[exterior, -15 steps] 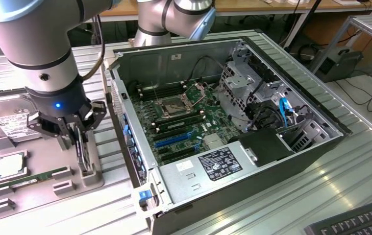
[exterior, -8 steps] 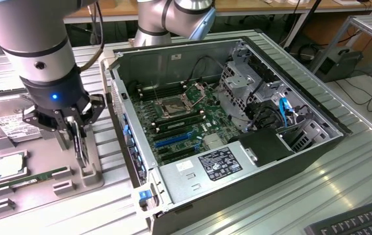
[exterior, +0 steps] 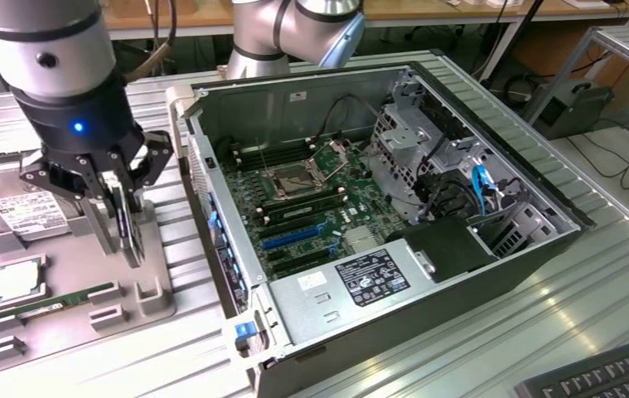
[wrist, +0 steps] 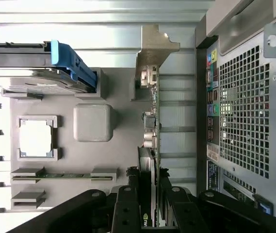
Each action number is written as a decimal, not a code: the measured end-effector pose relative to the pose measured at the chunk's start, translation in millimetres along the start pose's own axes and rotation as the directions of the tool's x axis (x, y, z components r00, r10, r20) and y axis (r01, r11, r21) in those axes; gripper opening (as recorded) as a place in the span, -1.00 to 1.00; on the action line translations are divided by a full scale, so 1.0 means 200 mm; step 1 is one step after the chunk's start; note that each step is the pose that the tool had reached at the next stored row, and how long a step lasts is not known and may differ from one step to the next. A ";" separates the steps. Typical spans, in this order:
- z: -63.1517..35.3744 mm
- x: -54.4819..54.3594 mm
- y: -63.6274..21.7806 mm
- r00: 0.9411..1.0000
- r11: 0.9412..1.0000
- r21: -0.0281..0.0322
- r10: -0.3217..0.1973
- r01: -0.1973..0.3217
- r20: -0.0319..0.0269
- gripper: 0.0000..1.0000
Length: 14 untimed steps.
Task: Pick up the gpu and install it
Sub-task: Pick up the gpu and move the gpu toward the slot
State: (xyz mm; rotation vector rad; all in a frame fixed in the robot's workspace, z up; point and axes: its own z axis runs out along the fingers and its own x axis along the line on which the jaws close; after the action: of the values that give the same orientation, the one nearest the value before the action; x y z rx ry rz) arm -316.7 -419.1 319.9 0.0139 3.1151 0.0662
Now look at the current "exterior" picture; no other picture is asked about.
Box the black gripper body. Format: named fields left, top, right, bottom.
left=11, top=74, right=148, bottom=163

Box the silver hard disk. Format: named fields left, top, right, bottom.
left=0, top=169, right=82, bottom=242

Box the grey parts rack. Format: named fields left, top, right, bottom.
left=0, top=165, right=179, bottom=379

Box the CPU socket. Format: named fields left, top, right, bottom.
left=264, top=163, right=334, bottom=203

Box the CPU chip with silver lid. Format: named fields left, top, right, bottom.
left=0, top=261, right=46, bottom=308

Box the installed RAM stick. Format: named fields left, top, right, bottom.
left=256, top=197, right=343, bottom=225

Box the green RAM stick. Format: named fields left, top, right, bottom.
left=0, top=282, right=115, bottom=323

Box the metal socket cover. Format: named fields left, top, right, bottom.
left=307, top=139, right=358, bottom=170

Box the blue expansion slot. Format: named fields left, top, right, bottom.
left=259, top=226, right=334, bottom=250

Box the green motherboard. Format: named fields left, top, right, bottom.
left=215, top=133, right=411, bottom=279

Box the silver chipset heat sink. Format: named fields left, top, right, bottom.
left=343, top=226, right=384, bottom=255

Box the metal disk bay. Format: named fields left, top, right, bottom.
left=370, top=70, right=463, bottom=216

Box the silver power supply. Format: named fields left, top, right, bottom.
left=267, top=236, right=444, bottom=346

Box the black plastic fan shroud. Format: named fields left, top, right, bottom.
left=386, top=218, right=503, bottom=284

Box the open black PC case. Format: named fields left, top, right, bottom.
left=166, top=60, right=599, bottom=398

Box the black keyboard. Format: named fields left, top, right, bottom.
left=512, top=342, right=629, bottom=398

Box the thin black wire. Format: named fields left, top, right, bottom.
left=316, top=95, right=383, bottom=140

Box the black wire bundle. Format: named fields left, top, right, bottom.
left=418, top=167, right=484, bottom=223

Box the blue wire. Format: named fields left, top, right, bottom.
left=471, top=164, right=499, bottom=217

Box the wooden desk with white frame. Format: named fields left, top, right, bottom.
left=101, top=0, right=629, bottom=41

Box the black box with handle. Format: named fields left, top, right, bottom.
left=532, top=81, right=618, bottom=141

